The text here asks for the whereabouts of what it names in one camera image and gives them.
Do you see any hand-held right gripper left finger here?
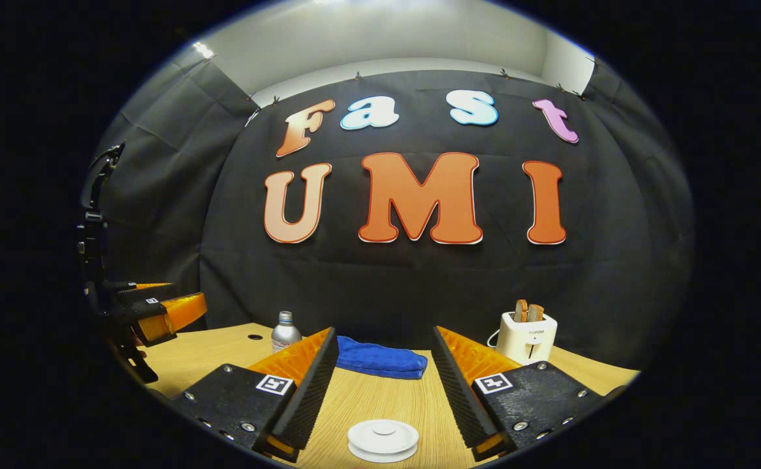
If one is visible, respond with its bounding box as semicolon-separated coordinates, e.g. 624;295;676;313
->
171;327;340;463

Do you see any folded blue towel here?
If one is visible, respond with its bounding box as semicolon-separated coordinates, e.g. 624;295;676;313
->
336;335;429;380

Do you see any white teacup lid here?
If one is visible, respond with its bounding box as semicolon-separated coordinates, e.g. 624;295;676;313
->
347;419;420;455

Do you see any silver water bottle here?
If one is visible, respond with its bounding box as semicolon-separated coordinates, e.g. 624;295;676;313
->
271;311;303;353

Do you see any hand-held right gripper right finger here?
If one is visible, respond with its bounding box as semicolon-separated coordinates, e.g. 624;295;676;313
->
431;326;625;462

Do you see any cream toaster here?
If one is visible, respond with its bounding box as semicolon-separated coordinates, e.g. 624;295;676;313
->
496;311;558;365

